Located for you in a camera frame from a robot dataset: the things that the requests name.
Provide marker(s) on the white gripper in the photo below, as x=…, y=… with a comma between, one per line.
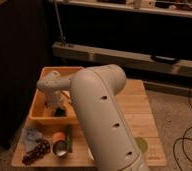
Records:
x=54, y=100

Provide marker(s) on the teal sponge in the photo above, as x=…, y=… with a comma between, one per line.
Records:
x=59, y=112

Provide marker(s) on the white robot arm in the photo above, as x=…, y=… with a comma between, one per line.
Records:
x=92, y=92

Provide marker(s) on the yellow plastic bin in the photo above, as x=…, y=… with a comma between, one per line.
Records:
x=39, y=113

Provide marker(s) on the orange carrot toy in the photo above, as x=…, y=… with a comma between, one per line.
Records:
x=59, y=136

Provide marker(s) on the green cucumber toy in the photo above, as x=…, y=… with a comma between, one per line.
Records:
x=68, y=138

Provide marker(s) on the small metal cup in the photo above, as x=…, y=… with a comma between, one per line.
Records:
x=60, y=149

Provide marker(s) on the grey crumpled cloth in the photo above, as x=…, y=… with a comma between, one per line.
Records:
x=29, y=138

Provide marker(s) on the purple grape bunch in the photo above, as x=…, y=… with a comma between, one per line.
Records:
x=42, y=148

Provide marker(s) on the green round item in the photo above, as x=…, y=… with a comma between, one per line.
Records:
x=141, y=144

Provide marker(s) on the grey vertical pole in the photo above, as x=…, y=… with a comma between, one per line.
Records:
x=62, y=37

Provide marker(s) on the wooden shelf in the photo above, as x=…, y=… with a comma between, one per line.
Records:
x=142, y=6

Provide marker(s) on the black handle on rail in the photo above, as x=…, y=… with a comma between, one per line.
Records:
x=166, y=60

